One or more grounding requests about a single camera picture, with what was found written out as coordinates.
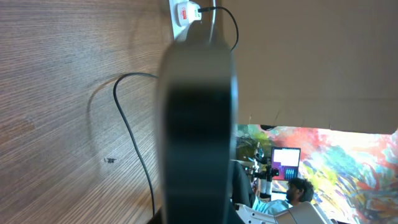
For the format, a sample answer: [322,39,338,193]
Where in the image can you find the smartphone with cyan screen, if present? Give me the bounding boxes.
[156,21,238,223]

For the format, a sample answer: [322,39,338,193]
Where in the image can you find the black USB charging cable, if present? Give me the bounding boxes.
[112,6,239,217]

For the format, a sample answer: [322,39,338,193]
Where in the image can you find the white charger plug adapter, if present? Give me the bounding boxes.
[177,1,201,27]

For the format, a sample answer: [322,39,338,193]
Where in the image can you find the white power strip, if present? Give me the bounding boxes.
[169,0,187,40]

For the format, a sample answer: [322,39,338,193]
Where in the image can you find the background computer monitor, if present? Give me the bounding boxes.
[271,147,301,181]

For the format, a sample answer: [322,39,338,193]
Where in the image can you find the seated person in background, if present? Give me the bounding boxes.
[231,160,315,215]

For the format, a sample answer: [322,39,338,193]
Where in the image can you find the white power strip cord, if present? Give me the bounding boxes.
[208,0,217,43]

